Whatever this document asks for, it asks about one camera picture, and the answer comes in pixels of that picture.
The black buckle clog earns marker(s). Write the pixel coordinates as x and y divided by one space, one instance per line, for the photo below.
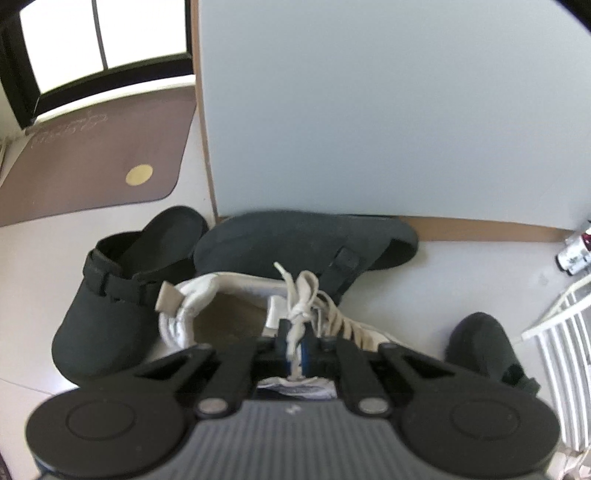
92 332
286 244

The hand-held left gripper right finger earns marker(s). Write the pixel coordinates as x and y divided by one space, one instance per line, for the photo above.
310 353

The brown doormat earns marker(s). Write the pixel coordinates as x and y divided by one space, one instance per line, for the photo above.
92 152

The white bottle dark cap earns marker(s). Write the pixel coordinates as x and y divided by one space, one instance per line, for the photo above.
575 254

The white patterned sneaker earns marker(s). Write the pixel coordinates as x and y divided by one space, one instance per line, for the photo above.
221 318

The black chunky rubber clog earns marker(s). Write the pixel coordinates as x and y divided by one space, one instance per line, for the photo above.
480 341

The white shoe rack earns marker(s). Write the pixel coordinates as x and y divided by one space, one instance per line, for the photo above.
535 333

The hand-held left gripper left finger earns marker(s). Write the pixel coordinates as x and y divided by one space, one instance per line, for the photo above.
282 341

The black-framed glass door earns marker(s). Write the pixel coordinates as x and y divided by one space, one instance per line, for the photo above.
115 76

